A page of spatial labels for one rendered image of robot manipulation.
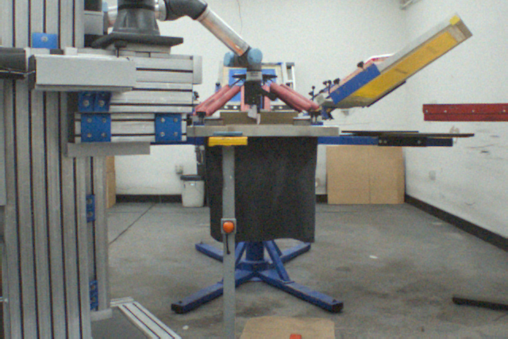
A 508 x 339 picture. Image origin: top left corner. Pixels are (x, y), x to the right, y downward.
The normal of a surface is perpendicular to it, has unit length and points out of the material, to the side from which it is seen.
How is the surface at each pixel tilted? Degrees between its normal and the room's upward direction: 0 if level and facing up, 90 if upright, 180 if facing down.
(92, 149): 90
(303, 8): 90
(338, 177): 78
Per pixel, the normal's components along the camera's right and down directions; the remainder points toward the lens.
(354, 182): 0.02, -0.15
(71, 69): 0.54, 0.04
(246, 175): 0.10, 0.11
